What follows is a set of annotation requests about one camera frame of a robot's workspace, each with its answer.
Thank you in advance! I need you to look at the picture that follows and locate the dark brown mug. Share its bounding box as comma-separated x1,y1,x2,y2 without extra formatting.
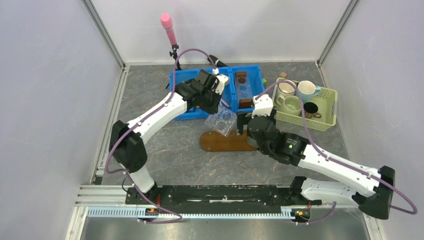
303,102,323,119

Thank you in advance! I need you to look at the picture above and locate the blue three-compartment bin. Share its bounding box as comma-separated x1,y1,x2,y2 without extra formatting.
175,65,265,120

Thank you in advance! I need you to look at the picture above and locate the dark green enamel mug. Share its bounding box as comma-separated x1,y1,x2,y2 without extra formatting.
246,134,259,149

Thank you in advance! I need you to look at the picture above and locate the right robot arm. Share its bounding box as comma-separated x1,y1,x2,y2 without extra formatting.
236,112,396,220

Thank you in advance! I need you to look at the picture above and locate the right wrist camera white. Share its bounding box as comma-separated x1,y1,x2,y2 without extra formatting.
252,94,274,118

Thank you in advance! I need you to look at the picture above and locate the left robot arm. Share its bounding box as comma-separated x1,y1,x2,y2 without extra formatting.
107,68,230,204

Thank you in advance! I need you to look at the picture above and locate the light green plastic basket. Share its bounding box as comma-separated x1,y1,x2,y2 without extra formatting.
272,81,338,132

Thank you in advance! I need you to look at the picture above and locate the clear acrylic toothbrush holder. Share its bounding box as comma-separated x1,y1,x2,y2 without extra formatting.
205,103,237,137

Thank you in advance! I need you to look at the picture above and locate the small brown block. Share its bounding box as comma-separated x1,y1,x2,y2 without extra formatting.
279,71,287,78

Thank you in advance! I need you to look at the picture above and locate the light blue mug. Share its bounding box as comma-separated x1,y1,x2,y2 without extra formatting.
297,80,322,103

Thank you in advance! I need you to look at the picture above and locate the light green mug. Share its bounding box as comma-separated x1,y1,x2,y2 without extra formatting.
275,95,301,116

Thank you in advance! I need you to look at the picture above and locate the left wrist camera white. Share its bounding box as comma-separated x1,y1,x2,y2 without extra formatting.
211,68,230,95

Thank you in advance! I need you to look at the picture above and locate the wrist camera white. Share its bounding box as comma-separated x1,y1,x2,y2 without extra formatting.
211,68,230,95
252,94,274,118

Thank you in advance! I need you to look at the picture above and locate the oval wooden tray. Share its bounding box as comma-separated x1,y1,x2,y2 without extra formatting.
199,130,258,152

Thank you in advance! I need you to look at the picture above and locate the white cable duct strip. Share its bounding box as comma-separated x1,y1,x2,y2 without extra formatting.
87,206,295,220

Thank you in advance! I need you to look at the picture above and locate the pink microphone on stand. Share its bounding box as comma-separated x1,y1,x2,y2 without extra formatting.
160,13,179,61

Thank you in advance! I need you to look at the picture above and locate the black microphone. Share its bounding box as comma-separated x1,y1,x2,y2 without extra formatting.
206,54,229,68

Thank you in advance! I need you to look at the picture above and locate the acrylic holder with wood ends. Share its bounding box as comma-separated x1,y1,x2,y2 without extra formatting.
235,71,253,109

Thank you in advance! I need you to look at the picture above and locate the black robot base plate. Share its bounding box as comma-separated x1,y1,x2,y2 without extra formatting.
145,184,322,215

